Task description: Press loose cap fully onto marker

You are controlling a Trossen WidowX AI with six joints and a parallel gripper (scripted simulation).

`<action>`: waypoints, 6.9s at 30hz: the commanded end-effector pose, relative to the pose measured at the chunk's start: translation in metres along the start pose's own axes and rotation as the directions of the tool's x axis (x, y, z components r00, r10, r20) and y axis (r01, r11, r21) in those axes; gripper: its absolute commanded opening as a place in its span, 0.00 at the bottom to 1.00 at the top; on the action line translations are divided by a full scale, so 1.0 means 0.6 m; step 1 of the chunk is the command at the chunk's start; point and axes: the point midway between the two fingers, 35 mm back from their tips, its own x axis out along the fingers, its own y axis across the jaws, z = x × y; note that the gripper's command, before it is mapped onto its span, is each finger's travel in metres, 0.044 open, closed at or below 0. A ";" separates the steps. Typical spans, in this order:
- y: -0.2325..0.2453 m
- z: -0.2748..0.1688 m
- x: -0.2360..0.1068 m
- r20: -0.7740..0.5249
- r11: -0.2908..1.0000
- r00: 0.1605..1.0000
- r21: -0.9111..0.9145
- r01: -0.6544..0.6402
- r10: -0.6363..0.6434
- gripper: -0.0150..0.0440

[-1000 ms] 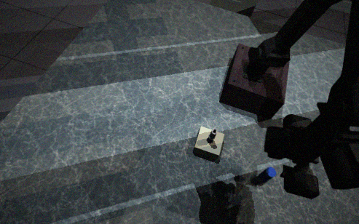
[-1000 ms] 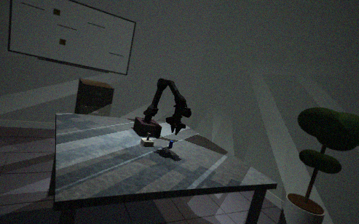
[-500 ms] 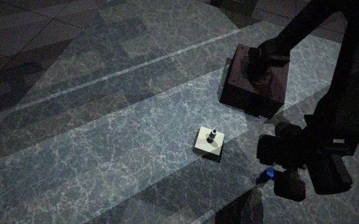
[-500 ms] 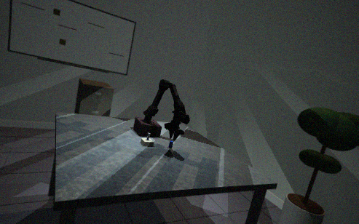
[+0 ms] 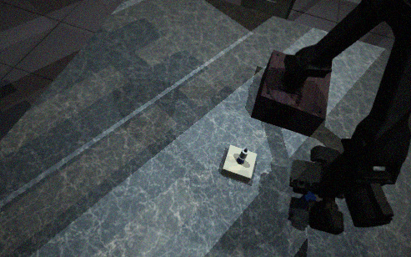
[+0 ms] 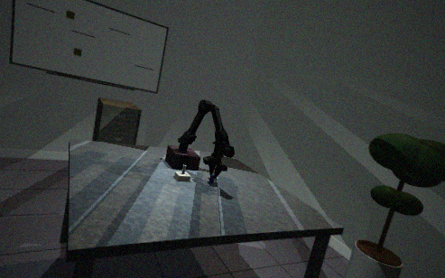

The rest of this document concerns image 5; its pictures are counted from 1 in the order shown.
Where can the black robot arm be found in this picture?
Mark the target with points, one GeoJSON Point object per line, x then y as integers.
{"type": "Point", "coordinates": [383, 137]}

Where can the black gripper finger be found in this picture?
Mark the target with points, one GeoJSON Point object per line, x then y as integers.
{"type": "Point", "coordinates": [311, 204]}

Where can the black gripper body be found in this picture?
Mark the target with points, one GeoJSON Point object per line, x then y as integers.
{"type": "Point", "coordinates": [325, 215]}

